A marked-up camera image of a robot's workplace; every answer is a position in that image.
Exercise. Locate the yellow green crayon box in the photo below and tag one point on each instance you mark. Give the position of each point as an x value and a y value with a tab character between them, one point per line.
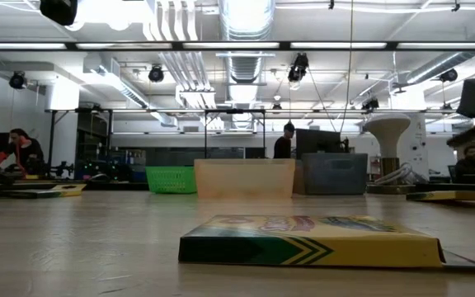
303	247
448	196
70	190

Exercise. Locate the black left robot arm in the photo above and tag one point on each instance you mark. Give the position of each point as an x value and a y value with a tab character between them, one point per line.
58	10

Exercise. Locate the black background robot arm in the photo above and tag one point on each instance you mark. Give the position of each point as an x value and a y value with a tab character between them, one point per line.
62	169

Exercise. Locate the orange translucent bin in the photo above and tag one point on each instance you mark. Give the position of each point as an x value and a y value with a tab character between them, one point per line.
243	178

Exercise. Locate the person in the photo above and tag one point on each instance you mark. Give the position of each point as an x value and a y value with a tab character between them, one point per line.
283	146
29	152
470	163

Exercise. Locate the green plastic basket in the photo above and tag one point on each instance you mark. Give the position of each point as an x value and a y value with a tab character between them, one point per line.
170	180

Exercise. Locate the black ceiling spotlight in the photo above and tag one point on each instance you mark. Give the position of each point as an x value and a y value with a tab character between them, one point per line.
155	74
449	75
17	80
298	68
370	104

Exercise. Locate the dark grey plastic bin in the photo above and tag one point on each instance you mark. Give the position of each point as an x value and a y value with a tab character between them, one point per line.
336	175

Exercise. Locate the black beam with light strips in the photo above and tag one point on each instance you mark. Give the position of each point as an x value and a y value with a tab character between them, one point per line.
285	45

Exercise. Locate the white mushroom-shaped lamp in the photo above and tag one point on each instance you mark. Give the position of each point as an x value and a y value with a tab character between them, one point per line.
387	128

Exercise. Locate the black background rig frame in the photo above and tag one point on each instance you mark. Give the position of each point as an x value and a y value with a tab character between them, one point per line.
233	111

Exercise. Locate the silver ceiling duct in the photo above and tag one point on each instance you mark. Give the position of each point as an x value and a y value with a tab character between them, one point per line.
245	66

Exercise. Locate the black background shelf frame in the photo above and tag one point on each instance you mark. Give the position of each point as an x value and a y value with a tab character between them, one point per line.
51	140

